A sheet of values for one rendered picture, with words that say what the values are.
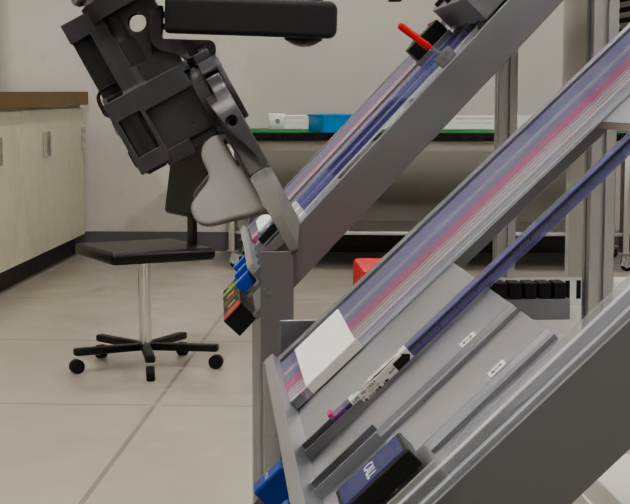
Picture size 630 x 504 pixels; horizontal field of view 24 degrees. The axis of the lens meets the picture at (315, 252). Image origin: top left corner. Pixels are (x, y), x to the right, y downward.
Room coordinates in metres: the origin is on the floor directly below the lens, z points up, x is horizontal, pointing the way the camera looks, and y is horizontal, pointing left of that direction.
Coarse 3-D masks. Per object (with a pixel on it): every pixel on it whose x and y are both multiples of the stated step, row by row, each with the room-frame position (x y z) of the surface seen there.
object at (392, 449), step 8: (392, 440) 0.80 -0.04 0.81; (384, 448) 0.79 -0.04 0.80; (392, 448) 0.78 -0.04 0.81; (400, 448) 0.77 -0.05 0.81; (376, 456) 0.79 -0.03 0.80; (384, 456) 0.78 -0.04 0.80; (392, 456) 0.77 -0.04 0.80; (368, 464) 0.79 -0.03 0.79; (376, 464) 0.78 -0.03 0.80; (384, 464) 0.77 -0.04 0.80; (360, 472) 0.79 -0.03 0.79; (368, 472) 0.78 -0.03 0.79; (376, 472) 0.77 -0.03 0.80; (352, 480) 0.79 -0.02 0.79; (360, 480) 0.78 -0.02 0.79; (368, 480) 0.77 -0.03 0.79; (344, 488) 0.79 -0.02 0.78; (352, 488) 0.78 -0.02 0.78; (360, 488) 0.77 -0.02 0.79; (344, 496) 0.78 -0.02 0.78; (352, 496) 0.77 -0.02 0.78
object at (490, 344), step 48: (432, 288) 1.26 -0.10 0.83; (384, 336) 1.25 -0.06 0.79; (480, 336) 1.01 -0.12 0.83; (528, 336) 0.93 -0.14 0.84; (336, 384) 1.24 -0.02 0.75; (384, 384) 1.10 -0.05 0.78; (432, 384) 1.01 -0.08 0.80; (480, 384) 0.92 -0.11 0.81; (336, 432) 1.09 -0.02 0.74; (384, 432) 1.00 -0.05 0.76; (432, 432) 0.92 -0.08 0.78; (336, 480) 0.98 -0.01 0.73
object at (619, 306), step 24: (624, 288) 0.60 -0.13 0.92; (600, 312) 0.60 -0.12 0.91; (624, 312) 0.60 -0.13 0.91; (576, 336) 0.60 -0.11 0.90; (600, 336) 0.60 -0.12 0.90; (552, 360) 0.60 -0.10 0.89; (576, 360) 0.60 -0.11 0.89; (528, 384) 0.60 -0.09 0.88; (552, 384) 0.60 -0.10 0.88; (504, 408) 0.60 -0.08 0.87; (528, 408) 0.60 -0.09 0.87; (480, 432) 0.60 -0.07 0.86; (504, 432) 0.60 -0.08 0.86; (456, 456) 0.60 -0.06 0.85; (480, 456) 0.60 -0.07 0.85; (432, 480) 0.60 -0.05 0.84; (456, 480) 0.60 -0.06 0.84
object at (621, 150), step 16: (624, 144) 1.11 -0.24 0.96; (608, 160) 1.11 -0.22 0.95; (592, 176) 1.11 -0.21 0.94; (576, 192) 1.11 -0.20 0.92; (560, 208) 1.11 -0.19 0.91; (544, 224) 1.11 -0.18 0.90; (528, 240) 1.11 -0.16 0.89; (512, 256) 1.11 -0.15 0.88; (480, 272) 1.12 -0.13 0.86; (496, 272) 1.11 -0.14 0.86; (464, 288) 1.12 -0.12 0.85; (480, 288) 1.11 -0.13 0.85; (448, 304) 1.11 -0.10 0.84; (464, 304) 1.11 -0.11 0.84; (432, 320) 1.11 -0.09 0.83; (448, 320) 1.10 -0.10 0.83; (416, 336) 1.11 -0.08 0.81; (432, 336) 1.10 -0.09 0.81; (416, 352) 1.10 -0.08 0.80; (336, 416) 1.10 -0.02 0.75
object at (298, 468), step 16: (272, 368) 1.39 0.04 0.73; (272, 384) 1.33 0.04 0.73; (272, 400) 1.27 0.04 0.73; (288, 400) 1.27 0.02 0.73; (288, 416) 1.18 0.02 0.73; (288, 432) 1.12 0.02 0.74; (288, 448) 1.07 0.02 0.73; (304, 448) 1.11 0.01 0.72; (288, 464) 1.03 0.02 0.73; (304, 464) 1.05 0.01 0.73; (288, 480) 1.00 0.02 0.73; (304, 480) 0.99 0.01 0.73; (304, 496) 0.94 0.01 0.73
